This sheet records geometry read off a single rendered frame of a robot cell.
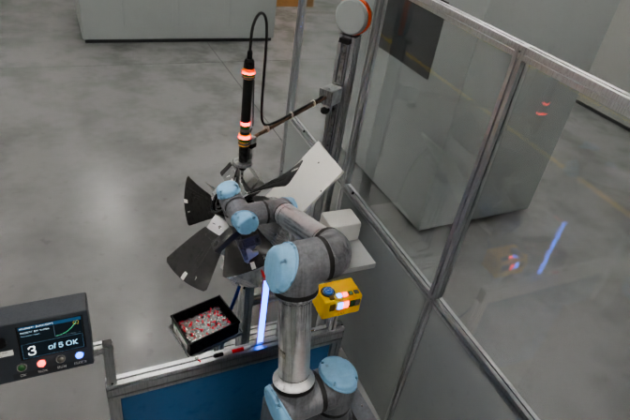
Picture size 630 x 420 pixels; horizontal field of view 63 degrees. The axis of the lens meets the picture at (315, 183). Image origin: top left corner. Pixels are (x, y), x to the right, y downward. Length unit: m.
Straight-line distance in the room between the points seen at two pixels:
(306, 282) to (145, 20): 6.34
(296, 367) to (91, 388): 1.80
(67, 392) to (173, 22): 5.38
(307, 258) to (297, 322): 0.18
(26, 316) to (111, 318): 1.67
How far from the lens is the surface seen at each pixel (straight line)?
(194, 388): 2.13
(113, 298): 3.45
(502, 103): 1.75
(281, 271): 1.23
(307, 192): 2.20
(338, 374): 1.53
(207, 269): 2.15
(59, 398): 3.06
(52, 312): 1.69
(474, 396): 2.17
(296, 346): 1.38
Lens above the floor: 2.45
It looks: 33 degrees down
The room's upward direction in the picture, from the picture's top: 9 degrees clockwise
